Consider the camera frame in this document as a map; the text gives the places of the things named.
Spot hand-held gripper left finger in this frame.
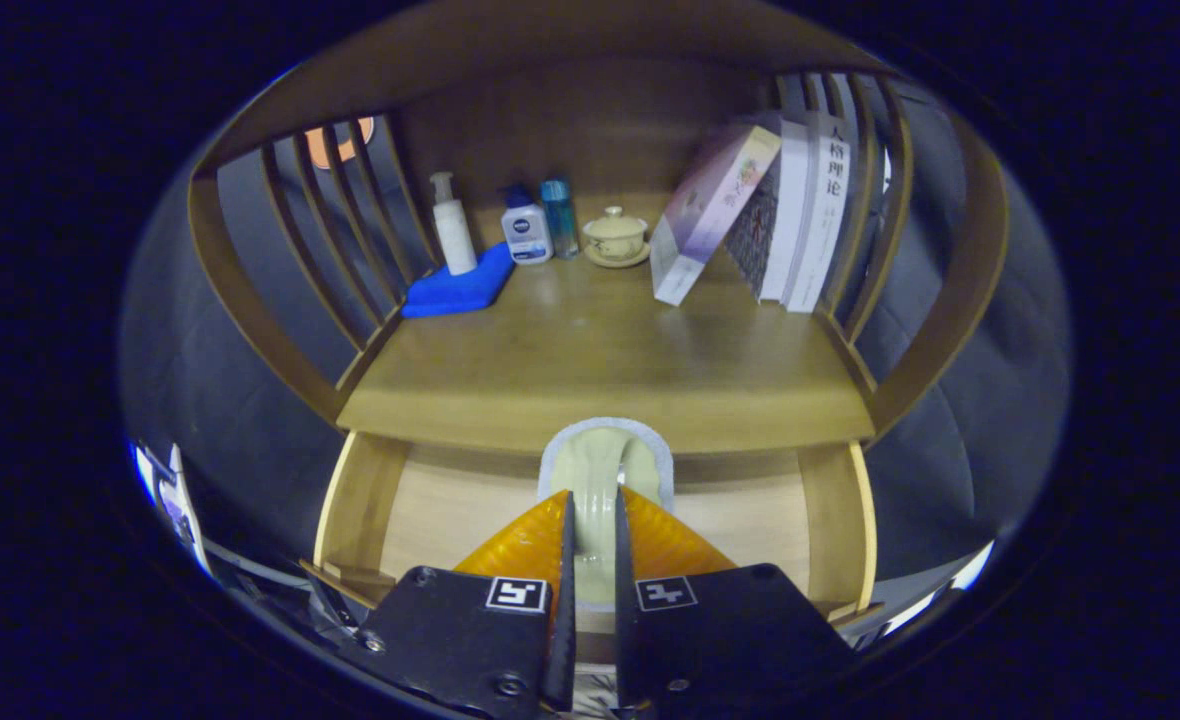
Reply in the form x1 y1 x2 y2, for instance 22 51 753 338
355 490 578 719

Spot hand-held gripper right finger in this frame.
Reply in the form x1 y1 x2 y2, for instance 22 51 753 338
613 487 856 716

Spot wooden drawer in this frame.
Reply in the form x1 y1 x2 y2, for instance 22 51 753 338
300 430 886 633

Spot wooden countertop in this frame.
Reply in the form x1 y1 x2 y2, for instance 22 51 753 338
337 245 876 456

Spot wooden cabinet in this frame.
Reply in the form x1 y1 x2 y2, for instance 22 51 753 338
187 0 1009 456

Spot blue folded cloth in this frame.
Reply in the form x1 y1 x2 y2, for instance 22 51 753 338
400 241 517 320

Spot beige lidded tea cup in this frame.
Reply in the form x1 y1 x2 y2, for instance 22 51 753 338
582 206 651 269

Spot white lotion bottle blue cap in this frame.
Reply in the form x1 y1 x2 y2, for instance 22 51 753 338
501 185 555 266

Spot teal bottle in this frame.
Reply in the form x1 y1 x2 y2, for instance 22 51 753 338
540 178 581 260

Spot white pump bottle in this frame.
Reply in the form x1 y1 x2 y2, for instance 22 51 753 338
429 171 479 277

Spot pink leaning book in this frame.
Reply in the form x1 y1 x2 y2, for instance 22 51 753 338
649 124 783 307

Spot black backdrop cloth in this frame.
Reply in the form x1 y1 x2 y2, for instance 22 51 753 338
120 75 1071 601

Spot plain white book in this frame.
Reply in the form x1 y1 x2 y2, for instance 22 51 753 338
758 115 814 304

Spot white book black characters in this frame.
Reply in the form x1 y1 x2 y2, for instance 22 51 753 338
785 112 851 314

